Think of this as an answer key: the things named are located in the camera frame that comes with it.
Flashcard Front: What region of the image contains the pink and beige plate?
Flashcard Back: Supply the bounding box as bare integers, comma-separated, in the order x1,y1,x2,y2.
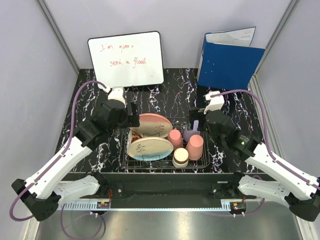
130,113,173,138

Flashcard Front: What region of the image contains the lilac cup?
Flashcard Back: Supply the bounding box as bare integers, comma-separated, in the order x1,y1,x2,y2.
182,120,200,143

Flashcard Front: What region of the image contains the pink cup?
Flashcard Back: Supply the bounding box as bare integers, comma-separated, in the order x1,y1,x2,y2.
167,129,183,150
186,134,204,161

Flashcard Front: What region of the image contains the blue and beige plate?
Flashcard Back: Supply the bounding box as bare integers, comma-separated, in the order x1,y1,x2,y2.
127,137,174,162

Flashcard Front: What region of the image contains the grey wire dish rack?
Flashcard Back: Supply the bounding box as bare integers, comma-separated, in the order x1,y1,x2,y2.
120,128,211,172

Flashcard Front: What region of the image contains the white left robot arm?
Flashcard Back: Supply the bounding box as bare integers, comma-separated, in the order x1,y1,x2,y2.
11,99,140,222

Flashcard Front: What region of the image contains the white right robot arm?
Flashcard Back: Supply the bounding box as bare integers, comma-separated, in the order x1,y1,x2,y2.
188,108,320,222

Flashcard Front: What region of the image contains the red floral bowl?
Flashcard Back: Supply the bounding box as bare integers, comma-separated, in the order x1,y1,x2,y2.
127,130,142,147

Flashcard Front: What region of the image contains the whiteboard with red writing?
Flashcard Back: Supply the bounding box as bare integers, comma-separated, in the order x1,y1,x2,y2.
87,31,164,88

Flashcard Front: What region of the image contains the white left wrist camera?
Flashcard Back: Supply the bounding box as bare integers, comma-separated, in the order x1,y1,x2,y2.
108,86,127,107

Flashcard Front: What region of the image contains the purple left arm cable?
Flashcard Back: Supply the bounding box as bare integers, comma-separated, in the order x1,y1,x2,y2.
9,80,111,240

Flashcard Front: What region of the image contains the blue ring binder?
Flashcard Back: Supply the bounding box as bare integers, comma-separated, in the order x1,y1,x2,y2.
197,26,265,90

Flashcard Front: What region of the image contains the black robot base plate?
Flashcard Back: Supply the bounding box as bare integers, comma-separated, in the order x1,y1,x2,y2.
59,171,276,210

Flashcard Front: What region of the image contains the grey cable duct rail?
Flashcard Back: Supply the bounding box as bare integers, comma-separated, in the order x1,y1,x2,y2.
64,200,111,211

